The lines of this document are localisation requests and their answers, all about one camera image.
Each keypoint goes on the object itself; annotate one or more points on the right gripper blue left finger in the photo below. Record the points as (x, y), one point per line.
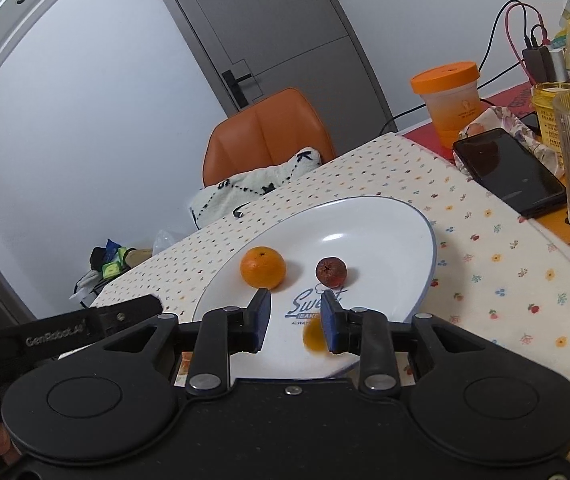
(220, 334)

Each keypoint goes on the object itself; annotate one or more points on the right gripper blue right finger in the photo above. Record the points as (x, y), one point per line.
(364, 333)

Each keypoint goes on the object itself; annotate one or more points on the small orange kumquat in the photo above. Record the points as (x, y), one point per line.
(313, 336)

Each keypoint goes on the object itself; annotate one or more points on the dark red small fruit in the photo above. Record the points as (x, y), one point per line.
(331, 272)

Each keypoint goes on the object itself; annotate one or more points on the large orange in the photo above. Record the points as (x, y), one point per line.
(263, 267)

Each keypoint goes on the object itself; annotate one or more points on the clear plastic bag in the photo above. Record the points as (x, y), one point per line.
(165, 239)

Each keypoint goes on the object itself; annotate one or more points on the black metal shelf rack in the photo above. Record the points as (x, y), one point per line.
(86, 290)

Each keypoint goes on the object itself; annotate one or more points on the white black-patterned cushion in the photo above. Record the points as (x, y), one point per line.
(217, 200)

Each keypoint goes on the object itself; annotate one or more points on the floral white tablecloth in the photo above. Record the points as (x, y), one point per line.
(416, 235)

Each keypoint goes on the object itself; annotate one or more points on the black smartphone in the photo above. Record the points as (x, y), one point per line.
(499, 163)

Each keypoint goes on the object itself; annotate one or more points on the orange leather chair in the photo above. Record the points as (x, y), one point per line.
(265, 134)

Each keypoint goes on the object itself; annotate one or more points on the orange lidded cup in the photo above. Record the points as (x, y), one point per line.
(451, 96)

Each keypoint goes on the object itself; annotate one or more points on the yellow plastic jar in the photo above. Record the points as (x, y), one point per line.
(542, 102)

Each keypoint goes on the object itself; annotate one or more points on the grey door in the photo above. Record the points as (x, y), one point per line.
(309, 45)

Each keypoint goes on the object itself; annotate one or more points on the black door handle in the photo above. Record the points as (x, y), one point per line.
(234, 85)

